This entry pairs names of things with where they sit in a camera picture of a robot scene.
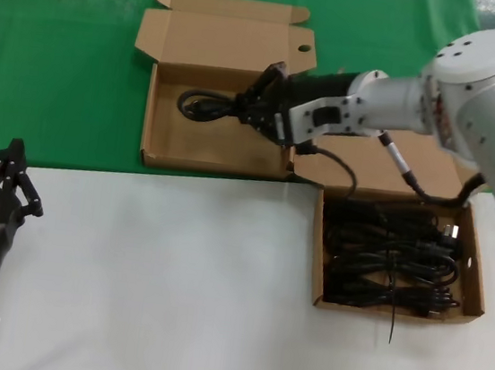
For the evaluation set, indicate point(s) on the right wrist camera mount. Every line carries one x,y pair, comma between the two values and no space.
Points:
300,124

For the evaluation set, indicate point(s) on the green table cloth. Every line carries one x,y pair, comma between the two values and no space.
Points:
61,81

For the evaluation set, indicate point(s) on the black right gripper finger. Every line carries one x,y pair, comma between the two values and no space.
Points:
271,84
258,116

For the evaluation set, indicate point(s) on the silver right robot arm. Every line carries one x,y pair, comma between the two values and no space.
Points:
476,87

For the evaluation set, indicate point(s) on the cardboard box with open lid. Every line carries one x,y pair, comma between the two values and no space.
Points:
215,154
380,174

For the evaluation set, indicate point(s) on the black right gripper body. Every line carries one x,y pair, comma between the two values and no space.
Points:
318,87

